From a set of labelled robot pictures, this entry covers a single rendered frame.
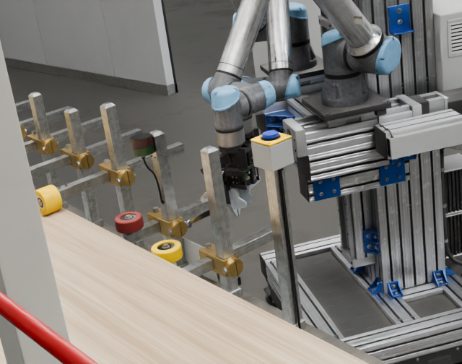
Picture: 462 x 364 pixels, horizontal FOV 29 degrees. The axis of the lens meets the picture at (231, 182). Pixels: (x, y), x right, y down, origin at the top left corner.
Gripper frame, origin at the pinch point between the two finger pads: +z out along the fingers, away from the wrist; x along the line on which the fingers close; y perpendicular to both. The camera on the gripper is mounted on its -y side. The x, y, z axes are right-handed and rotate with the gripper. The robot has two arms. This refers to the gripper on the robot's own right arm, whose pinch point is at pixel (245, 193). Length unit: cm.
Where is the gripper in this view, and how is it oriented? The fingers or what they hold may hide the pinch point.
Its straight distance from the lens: 284.5
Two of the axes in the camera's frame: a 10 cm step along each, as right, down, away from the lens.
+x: -6.2, -2.2, 7.6
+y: 7.8, -3.3, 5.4
